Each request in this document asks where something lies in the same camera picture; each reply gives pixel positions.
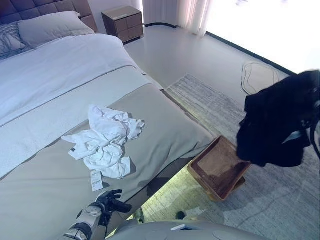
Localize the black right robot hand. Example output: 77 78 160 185
301 71 320 101

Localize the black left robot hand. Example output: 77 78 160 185
96 189 133 218

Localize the black garment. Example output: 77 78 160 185
236 69 320 168

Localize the white t-shirt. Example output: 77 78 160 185
61 104 146 180

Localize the brown wicker basket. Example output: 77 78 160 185
186 135 252 202

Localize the silver left robot leg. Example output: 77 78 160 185
134 207 146 225

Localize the grey robot torso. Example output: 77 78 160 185
104 219 266 240

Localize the grey streaked rug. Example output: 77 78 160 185
107 72 320 240

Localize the sheer white curtain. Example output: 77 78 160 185
142 0 214 38

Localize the white duvet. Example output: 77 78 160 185
0 33 166 180

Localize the brown wooden nightstand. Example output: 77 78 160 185
101 5 145 43

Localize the plain beige pillow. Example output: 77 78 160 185
17 10 96 49

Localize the grey patterned pillow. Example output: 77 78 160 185
0 21 29 55

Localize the brown tufted headboard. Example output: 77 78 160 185
0 0 99 34

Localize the tan upholstered bed frame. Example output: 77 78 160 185
117 69 219 222

